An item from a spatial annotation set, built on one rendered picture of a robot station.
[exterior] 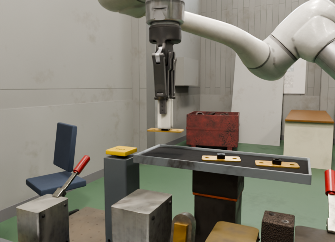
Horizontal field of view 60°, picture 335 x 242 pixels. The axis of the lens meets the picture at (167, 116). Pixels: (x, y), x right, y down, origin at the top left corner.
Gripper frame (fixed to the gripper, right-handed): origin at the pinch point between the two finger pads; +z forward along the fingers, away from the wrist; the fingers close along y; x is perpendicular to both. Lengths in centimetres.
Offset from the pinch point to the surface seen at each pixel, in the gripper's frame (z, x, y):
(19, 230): 24.8, -28.4, 16.5
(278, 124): 82, 89, -622
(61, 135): 43, -158, -180
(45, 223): 22.8, -22.4, 15.6
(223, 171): 10.5, 14.4, 8.8
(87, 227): 56, -48, -43
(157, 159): 9.6, 0.0, 6.4
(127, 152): 10.0, -10.0, -0.3
